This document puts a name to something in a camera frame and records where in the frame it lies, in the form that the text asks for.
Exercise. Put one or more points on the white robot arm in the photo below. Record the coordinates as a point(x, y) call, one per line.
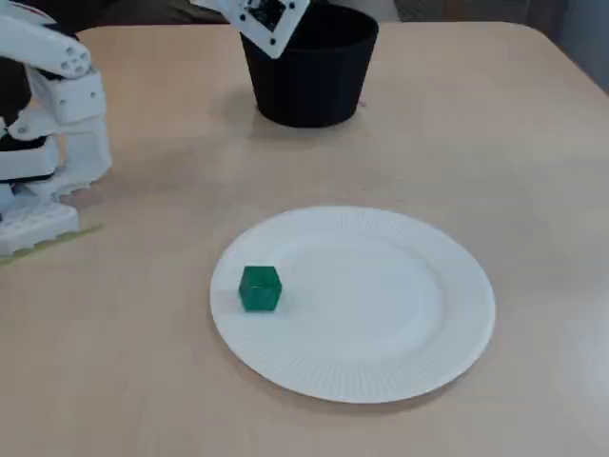
point(71, 105)

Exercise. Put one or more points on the green block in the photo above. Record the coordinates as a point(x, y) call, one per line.
point(260, 289)

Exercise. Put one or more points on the white paper plate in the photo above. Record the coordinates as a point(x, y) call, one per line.
point(380, 323)

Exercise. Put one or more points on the black plastic bucket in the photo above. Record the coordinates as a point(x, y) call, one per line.
point(314, 81)

